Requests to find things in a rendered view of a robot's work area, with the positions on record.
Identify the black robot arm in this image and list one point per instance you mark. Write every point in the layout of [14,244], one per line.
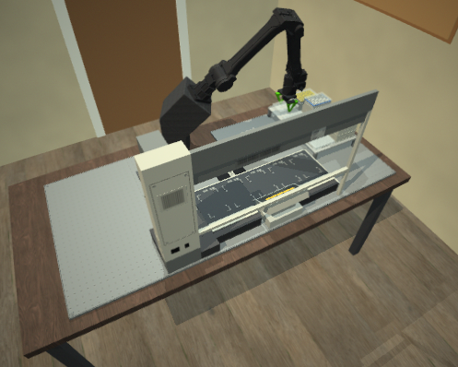
[222,78]

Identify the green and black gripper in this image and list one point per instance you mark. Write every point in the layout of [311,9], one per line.
[286,96]

